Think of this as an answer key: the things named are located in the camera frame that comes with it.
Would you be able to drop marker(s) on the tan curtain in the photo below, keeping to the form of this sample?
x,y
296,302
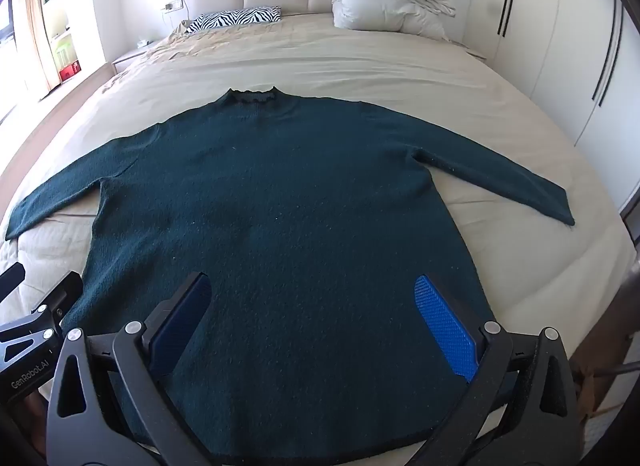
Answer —
x,y
30,35

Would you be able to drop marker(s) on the red box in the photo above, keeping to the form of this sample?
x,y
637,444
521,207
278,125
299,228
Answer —
x,y
69,70

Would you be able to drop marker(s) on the green translucent container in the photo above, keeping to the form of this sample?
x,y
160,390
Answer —
x,y
62,53

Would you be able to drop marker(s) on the white nightstand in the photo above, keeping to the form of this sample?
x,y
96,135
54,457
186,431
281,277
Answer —
x,y
132,56

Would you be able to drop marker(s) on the zebra print pillow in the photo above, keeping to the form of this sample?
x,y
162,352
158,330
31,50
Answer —
x,y
235,18

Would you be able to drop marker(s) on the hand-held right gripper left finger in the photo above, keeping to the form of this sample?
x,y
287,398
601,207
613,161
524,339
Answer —
x,y
182,316

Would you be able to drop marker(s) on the bed with beige cover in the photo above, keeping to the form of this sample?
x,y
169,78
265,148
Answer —
x,y
350,60

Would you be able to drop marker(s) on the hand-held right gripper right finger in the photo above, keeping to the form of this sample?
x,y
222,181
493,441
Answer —
x,y
445,331

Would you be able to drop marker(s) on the wall socket with charger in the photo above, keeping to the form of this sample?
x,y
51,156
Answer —
x,y
171,6

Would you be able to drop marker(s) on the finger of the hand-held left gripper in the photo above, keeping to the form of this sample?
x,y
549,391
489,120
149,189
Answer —
x,y
62,296
11,282

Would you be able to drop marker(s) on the white wall shelf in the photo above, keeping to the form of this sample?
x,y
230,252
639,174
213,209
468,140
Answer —
x,y
75,5

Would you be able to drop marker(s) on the dark teal knit sweater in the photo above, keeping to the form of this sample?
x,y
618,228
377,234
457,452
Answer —
x,y
300,196

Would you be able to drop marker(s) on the tan crumpled blanket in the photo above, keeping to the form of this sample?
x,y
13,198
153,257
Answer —
x,y
210,43

